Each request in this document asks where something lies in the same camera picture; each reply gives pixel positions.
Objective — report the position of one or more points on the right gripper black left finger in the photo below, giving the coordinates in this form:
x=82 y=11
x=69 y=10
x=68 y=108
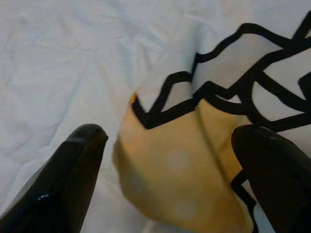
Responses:
x=56 y=182

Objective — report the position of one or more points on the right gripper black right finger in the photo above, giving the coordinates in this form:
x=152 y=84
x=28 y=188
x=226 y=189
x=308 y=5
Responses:
x=279 y=182

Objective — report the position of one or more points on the yellow cartoon print blanket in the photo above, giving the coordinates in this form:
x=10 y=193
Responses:
x=175 y=145

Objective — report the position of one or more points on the white quilted mattress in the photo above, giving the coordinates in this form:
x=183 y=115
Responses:
x=60 y=60

